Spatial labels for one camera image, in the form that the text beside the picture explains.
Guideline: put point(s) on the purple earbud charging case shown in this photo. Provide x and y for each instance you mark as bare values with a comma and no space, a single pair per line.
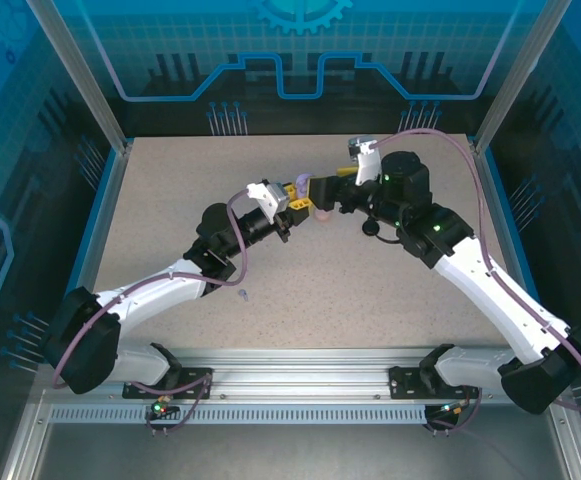
303,179

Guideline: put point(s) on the pink earbud charging case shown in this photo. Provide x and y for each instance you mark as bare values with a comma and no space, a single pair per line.
323,216

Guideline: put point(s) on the black earbud charging case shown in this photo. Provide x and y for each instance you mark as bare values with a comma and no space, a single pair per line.
370,228

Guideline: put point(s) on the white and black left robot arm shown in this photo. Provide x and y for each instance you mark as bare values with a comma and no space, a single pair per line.
165,290

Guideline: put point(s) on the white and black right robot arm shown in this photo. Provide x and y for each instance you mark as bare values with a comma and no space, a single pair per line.
495,310

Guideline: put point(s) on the small connector with green light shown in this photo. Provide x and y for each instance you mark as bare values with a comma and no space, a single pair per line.
160,409

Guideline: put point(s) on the small connector with orange plug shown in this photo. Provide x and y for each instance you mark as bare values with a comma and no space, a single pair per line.
452,409

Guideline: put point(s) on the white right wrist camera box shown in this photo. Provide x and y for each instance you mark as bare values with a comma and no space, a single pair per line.
368,165

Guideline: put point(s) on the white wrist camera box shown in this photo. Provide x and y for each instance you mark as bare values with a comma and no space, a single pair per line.
265,197
368,165

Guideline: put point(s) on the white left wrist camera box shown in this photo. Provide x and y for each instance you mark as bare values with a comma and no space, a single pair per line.
265,197

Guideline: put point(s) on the blue and aluminium side rail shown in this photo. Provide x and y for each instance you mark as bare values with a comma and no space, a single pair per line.
507,225
105,220

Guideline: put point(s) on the aluminium mounting rail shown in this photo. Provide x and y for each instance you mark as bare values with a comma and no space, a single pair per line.
295,372

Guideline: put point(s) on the aluminium frame post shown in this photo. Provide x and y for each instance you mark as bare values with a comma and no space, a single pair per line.
80,75
520,75

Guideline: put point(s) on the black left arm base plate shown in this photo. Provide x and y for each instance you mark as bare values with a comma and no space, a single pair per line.
187,375

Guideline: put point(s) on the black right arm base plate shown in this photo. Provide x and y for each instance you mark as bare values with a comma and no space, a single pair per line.
405,382

